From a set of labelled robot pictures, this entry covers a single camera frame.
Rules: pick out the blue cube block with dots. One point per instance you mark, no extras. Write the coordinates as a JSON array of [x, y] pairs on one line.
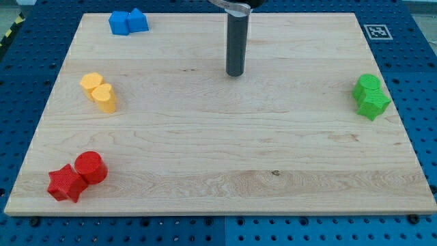
[[118, 23]]

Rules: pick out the black robot arm flange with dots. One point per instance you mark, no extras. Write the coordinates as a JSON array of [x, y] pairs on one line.
[[252, 3]]

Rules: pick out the red star block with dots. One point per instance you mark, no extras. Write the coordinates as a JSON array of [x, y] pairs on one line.
[[66, 184]]

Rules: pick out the green cylinder block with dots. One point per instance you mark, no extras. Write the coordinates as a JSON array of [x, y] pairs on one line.
[[365, 81]]

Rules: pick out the yellow hexagon block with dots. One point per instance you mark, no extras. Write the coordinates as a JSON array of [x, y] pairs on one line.
[[90, 82]]

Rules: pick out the light wooden board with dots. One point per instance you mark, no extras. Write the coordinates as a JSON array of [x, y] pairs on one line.
[[187, 139]]

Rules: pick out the white fiducial marker tag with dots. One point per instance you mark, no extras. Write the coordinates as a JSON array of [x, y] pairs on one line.
[[378, 32]]

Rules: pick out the green star block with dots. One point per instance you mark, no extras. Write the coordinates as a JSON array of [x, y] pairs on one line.
[[372, 103]]

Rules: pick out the yellow heart block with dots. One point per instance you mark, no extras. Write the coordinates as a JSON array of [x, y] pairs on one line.
[[105, 98]]

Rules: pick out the red cylinder block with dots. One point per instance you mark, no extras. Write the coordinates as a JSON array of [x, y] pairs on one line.
[[91, 167]]

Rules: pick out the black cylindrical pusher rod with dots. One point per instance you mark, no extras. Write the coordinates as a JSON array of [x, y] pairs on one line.
[[237, 30]]

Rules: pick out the blue pentagon block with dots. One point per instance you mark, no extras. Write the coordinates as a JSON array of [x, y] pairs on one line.
[[137, 21]]

